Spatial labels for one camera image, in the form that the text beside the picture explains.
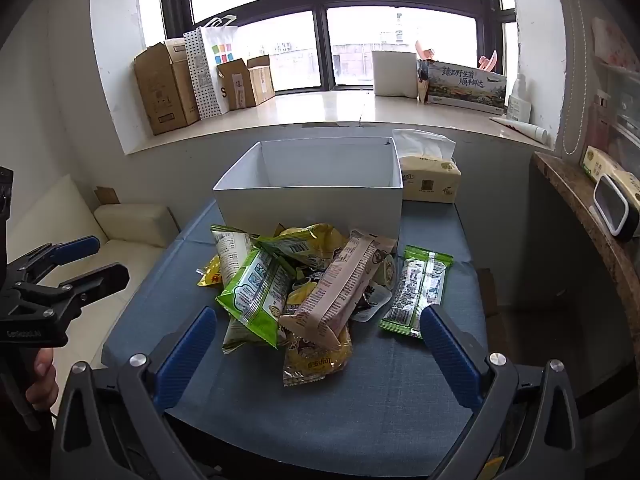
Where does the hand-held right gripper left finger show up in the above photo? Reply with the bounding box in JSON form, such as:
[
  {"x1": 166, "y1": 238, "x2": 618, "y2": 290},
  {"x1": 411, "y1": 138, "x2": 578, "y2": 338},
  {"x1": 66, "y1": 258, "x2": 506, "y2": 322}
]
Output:
[{"x1": 50, "y1": 305, "x2": 218, "y2": 480}]

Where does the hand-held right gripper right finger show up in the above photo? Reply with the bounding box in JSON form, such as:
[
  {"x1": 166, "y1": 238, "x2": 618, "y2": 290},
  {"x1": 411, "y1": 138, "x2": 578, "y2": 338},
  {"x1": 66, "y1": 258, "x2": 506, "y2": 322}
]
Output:
[{"x1": 419, "y1": 304, "x2": 586, "y2": 480}]

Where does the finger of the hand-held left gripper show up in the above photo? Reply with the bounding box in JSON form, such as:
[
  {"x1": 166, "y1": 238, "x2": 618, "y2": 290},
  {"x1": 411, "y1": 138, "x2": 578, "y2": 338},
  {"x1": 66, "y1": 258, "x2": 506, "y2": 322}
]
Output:
[
  {"x1": 6, "y1": 235, "x2": 102, "y2": 286},
  {"x1": 0, "y1": 261, "x2": 131, "y2": 321}
]

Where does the silver green snack packet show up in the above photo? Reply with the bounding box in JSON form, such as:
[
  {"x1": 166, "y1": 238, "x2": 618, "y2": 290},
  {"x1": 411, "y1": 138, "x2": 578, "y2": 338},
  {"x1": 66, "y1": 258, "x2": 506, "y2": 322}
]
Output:
[{"x1": 221, "y1": 317, "x2": 276, "y2": 356}]

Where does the bright green snack packet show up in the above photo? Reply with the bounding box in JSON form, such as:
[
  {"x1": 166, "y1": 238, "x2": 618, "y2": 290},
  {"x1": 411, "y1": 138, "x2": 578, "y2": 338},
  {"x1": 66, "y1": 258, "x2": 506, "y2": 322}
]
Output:
[{"x1": 215, "y1": 245, "x2": 296, "y2": 350}]

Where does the dark snack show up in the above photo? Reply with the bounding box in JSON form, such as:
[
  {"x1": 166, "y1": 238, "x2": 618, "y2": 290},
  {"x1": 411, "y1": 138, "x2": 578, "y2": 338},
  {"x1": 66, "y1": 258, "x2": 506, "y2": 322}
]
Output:
[{"x1": 350, "y1": 280, "x2": 393, "y2": 323}]

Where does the long pink snack packet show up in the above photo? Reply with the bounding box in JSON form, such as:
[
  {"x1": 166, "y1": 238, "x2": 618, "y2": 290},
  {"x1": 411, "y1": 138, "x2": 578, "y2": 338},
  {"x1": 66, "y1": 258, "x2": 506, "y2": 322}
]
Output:
[{"x1": 278, "y1": 229, "x2": 397, "y2": 351}]

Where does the yellow cracker packet cow print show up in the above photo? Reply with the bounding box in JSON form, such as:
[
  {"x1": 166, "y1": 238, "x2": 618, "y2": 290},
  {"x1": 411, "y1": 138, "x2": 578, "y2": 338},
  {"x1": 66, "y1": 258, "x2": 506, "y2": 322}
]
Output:
[{"x1": 282, "y1": 325, "x2": 353, "y2": 387}]

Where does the green yellow pea packet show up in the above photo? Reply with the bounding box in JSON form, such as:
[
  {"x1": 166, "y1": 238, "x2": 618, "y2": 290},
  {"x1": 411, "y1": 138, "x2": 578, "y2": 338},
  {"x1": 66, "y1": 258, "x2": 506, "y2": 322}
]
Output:
[{"x1": 257, "y1": 222, "x2": 351, "y2": 271}]

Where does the white cardboard box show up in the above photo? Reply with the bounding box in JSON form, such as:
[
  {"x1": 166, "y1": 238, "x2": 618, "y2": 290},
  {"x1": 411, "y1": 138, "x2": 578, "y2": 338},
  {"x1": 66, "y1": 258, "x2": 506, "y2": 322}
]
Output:
[{"x1": 212, "y1": 136, "x2": 405, "y2": 253}]

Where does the person's left hand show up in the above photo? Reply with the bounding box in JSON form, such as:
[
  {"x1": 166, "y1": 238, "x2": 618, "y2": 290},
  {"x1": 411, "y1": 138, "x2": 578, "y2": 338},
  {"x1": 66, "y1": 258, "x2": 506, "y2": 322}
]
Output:
[{"x1": 25, "y1": 346, "x2": 58, "y2": 411}]

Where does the cream sofa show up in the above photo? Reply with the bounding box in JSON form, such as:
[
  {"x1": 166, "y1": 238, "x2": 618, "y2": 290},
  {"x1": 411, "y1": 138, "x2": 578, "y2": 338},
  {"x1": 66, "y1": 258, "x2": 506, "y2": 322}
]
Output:
[{"x1": 5, "y1": 175, "x2": 181, "y2": 411}]

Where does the blue tablecloth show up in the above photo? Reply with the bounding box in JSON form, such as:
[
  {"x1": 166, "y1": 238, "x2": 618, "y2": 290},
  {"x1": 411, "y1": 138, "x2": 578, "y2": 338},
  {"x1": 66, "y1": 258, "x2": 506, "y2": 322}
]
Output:
[{"x1": 100, "y1": 197, "x2": 488, "y2": 478}]

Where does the yellow tissue pack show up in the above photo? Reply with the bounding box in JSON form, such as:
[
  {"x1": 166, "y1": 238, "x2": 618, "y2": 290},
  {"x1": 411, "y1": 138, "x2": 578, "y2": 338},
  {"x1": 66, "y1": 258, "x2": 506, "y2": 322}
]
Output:
[{"x1": 392, "y1": 128, "x2": 462, "y2": 204}]

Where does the tall brown cardboard box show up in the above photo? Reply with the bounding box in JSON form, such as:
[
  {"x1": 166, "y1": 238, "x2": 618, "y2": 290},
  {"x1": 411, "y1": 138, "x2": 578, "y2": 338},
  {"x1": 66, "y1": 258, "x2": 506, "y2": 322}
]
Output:
[{"x1": 133, "y1": 41, "x2": 201, "y2": 136}]

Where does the brown stone shelf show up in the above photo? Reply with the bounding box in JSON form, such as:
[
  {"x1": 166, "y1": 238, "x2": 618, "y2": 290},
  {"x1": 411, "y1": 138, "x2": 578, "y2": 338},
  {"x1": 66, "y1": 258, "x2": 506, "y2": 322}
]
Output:
[{"x1": 532, "y1": 152, "x2": 640, "y2": 331}]

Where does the white black framed device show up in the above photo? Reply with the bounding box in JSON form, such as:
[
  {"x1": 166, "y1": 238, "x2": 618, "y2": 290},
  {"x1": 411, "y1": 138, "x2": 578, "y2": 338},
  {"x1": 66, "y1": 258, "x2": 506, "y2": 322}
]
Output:
[{"x1": 592, "y1": 174, "x2": 640, "y2": 239}]

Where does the white tube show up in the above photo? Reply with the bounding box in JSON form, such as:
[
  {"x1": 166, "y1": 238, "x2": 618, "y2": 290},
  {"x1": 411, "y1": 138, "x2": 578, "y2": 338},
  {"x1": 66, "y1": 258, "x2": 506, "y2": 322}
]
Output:
[{"x1": 490, "y1": 116, "x2": 548, "y2": 142}]

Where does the open brown cardboard box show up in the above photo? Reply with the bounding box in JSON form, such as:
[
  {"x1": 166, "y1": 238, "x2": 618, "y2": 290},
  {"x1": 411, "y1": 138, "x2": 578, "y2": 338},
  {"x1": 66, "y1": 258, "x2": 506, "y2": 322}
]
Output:
[{"x1": 216, "y1": 55, "x2": 276, "y2": 112}]

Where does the pale yellow tissue box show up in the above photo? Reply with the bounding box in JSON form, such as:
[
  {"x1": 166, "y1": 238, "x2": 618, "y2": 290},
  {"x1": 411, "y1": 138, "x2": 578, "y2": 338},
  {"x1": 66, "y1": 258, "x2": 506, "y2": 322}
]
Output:
[{"x1": 580, "y1": 145, "x2": 640, "y2": 201}]

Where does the white plastic bottle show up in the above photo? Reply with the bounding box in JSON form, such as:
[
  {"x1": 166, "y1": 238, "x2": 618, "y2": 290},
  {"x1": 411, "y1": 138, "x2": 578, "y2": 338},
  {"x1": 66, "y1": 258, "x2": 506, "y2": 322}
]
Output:
[{"x1": 507, "y1": 74, "x2": 533, "y2": 123}]

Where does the landscape printed gift box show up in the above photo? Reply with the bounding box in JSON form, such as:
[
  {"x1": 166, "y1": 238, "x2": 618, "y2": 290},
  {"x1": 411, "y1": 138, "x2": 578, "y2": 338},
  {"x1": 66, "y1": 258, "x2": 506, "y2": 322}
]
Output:
[{"x1": 419, "y1": 59, "x2": 508, "y2": 113}]

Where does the plain white box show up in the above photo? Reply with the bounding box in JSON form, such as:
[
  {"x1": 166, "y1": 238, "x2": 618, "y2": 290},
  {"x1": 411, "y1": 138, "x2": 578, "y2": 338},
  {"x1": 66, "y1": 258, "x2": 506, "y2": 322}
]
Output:
[{"x1": 371, "y1": 50, "x2": 419, "y2": 98}]

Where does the clear plastic storage box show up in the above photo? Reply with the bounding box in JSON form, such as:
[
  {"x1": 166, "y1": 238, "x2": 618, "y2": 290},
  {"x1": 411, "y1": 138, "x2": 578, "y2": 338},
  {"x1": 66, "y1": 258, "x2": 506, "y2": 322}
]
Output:
[{"x1": 590, "y1": 17, "x2": 640, "y2": 161}]

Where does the black framed window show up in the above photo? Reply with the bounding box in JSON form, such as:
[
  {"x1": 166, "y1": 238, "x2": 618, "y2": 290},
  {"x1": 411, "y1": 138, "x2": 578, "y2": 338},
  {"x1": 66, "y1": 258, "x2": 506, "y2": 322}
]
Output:
[{"x1": 157, "y1": 0, "x2": 518, "y2": 93}]

